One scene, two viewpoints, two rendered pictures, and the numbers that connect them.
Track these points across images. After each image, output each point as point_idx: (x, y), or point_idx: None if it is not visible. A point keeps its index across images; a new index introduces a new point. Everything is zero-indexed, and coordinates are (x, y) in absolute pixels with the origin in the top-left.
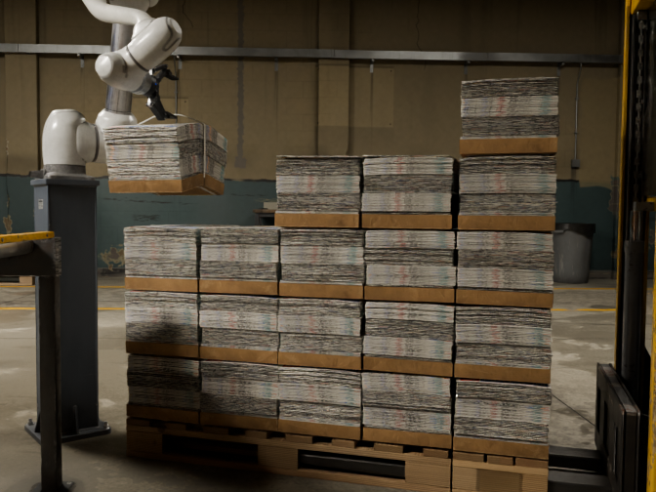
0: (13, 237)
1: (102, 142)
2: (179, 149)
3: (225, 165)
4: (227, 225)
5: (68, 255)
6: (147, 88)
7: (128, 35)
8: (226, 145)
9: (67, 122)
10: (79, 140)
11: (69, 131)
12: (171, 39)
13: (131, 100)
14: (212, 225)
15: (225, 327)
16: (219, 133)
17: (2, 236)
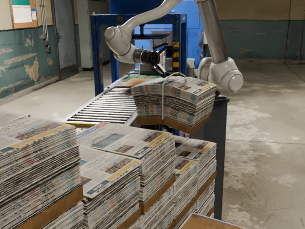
0: (76, 124)
1: (209, 79)
2: (134, 100)
3: (194, 114)
4: (198, 156)
5: (195, 137)
6: (139, 62)
7: (200, 14)
8: (196, 100)
9: (199, 66)
10: (201, 77)
11: (199, 71)
12: (105, 41)
13: (217, 54)
14: (194, 151)
15: None
16: (184, 90)
17: (68, 122)
